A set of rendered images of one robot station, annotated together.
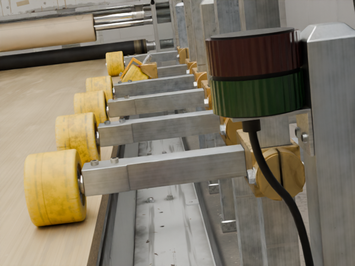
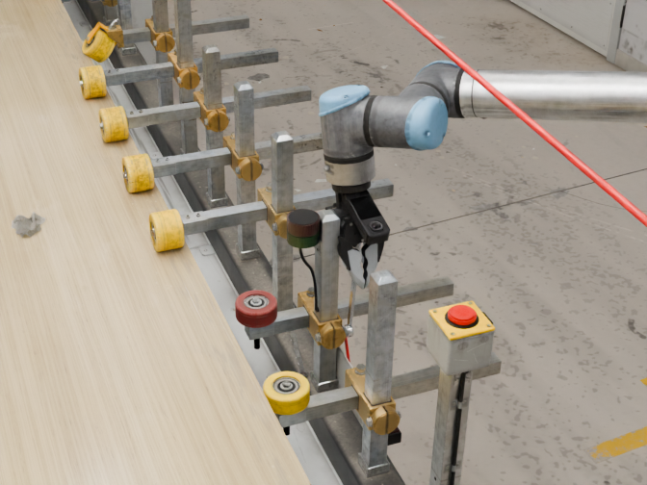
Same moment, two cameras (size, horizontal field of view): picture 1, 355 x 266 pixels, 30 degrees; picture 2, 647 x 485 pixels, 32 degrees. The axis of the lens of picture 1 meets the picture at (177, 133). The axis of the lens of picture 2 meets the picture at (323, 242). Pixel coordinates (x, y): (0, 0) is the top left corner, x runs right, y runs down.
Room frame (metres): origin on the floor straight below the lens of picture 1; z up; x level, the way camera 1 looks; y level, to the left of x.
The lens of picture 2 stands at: (-1.21, 0.51, 2.16)
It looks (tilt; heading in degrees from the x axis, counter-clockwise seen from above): 33 degrees down; 340
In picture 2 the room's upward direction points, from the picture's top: 1 degrees clockwise
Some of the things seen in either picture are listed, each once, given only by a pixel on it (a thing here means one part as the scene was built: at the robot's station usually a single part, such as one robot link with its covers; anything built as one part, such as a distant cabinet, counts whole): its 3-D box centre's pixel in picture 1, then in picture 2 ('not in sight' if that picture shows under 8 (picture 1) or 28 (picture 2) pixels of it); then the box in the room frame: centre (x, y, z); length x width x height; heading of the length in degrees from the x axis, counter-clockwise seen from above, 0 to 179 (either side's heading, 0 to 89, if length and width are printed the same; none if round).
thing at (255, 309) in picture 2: not in sight; (256, 323); (0.46, 0.03, 0.85); 0.08 x 0.08 x 0.11
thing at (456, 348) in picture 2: not in sight; (459, 340); (-0.09, -0.11, 1.18); 0.07 x 0.07 x 0.08; 1
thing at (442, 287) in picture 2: not in sight; (351, 307); (0.47, -0.17, 0.84); 0.43 x 0.03 x 0.04; 91
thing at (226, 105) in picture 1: (257, 90); (302, 234); (0.42, -0.05, 1.07); 0.06 x 0.06 x 0.02
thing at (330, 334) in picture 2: not in sight; (320, 319); (0.45, -0.10, 0.85); 0.13 x 0.06 x 0.05; 1
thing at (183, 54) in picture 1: (185, 54); not in sight; (2.20, -0.06, 0.95); 0.13 x 0.06 x 0.05; 1
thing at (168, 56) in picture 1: (188, 53); not in sight; (2.21, -0.07, 0.95); 0.50 x 0.04 x 0.04; 91
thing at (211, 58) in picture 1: (253, 51); (302, 222); (0.42, -0.05, 1.09); 0.06 x 0.06 x 0.02
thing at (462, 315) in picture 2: not in sight; (461, 317); (-0.09, -0.11, 1.22); 0.04 x 0.04 x 0.02
